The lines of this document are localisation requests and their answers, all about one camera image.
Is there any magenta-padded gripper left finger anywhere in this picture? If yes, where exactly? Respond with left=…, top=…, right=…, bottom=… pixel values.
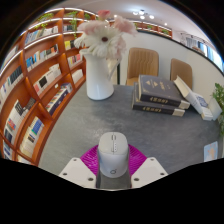
left=58, top=143, right=101, bottom=190

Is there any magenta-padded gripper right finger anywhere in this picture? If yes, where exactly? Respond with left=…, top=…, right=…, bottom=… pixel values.
left=128, top=143, right=169, bottom=189

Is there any white computer mouse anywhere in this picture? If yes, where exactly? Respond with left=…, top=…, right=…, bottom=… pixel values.
left=97, top=132, right=130, bottom=179

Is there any dark hardcover book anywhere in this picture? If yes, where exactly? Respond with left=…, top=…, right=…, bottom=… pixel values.
left=131, top=81, right=186, bottom=118
left=137, top=74, right=191, bottom=110

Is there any blue and white book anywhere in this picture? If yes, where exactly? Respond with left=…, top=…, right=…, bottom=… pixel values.
left=196, top=93, right=214, bottom=122

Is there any thick white book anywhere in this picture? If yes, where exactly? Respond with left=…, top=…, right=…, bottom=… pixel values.
left=173, top=75, right=209, bottom=116

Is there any white ceramic jug vase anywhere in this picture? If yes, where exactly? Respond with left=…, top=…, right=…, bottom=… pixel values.
left=79, top=49, right=122, bottom=101

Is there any orange wooden bookshelf unit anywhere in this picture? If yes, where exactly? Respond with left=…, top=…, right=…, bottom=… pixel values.
left=0, top=8, right=173, bottom=166

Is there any green plant in white pot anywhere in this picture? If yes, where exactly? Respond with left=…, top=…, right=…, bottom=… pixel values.
left=208, top=83, right=224, bottom=138

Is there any window with curtains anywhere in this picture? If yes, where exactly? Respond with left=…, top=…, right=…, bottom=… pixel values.
left=181, top=31, right=224, bottom=73

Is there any pink and white flower bouquet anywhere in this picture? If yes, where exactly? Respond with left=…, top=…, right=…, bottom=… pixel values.
left=73, top=9, right=138, bottom=61

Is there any ceiling spotlight cluster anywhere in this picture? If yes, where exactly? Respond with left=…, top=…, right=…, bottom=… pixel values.
left=132, top=9, right=155, bottom=20

